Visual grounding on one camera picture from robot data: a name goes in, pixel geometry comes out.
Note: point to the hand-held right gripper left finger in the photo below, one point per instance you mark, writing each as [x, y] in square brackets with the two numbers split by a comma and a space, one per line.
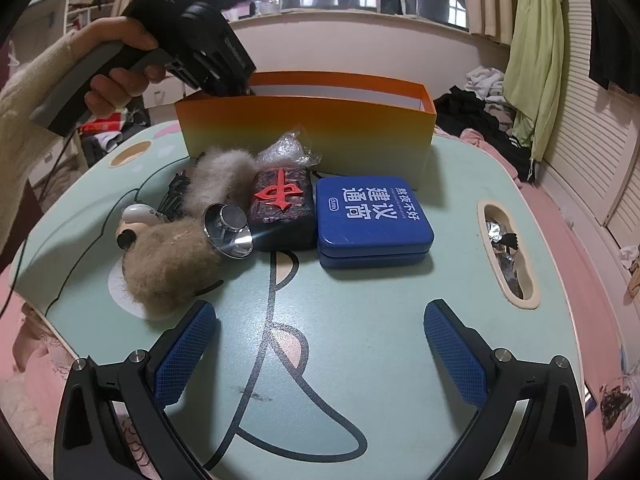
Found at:
[187, 355]

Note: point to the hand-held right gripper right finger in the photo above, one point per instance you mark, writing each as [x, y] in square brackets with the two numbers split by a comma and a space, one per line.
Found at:
[455, 355]

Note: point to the silver metal funnel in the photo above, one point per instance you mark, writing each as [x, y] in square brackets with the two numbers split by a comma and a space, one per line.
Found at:
[232, 230]

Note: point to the orange cardboard box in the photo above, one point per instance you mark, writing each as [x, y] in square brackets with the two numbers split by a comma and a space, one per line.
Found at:
[300, 125]

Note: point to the cream toy figure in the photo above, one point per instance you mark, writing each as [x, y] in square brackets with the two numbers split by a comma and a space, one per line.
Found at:
[135, 217]

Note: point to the person's left forearm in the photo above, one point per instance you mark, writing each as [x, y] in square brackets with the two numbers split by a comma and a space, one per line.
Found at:
[20, 125]

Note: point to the mint green cartoon desktop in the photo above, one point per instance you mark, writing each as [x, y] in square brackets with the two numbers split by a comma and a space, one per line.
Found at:
[360, 320]

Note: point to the person's left hand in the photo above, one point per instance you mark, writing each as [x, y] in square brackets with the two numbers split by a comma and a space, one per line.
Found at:
[115, 30]

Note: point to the brown fluffy ball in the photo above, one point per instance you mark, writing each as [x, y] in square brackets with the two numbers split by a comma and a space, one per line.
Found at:
[165, 265]

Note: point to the silver foil wrappers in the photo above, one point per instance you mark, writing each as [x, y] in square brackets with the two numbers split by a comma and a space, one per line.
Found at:
[500, 245]

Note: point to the red snack packet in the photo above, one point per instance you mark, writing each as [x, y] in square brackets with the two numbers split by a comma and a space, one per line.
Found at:
[102, 124]

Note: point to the grey fluffy fur tail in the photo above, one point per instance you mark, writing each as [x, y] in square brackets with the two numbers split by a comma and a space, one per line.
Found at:
[220, 175]

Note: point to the clear plastic bag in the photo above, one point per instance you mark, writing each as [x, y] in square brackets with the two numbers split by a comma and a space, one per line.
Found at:
[287, 150]

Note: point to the blue metal tin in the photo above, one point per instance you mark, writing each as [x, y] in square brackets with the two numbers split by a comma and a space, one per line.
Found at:
[375, 220]

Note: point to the black hair clips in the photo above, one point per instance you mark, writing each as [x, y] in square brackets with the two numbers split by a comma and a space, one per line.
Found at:
[172, 192]

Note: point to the dark block with red character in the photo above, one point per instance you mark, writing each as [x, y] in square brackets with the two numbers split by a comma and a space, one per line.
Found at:
[280, 210]

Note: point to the black clothes pile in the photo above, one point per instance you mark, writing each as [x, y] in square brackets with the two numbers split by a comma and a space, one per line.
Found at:
[470, 110]

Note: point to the white slatted wardrobe door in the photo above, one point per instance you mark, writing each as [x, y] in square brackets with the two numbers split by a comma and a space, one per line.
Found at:
[580, 125]

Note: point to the white clothes pile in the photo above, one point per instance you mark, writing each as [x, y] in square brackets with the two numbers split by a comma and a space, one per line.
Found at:
[485, 82]

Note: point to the beige curtain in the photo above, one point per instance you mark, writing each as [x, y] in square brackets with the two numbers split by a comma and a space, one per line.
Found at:
[490, 0]

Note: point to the light green hanging garment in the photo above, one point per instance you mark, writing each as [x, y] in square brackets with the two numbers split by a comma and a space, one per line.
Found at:
[535, 45]

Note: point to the black hanging garment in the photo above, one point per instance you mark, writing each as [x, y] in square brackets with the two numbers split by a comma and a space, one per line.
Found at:
[615, 45]

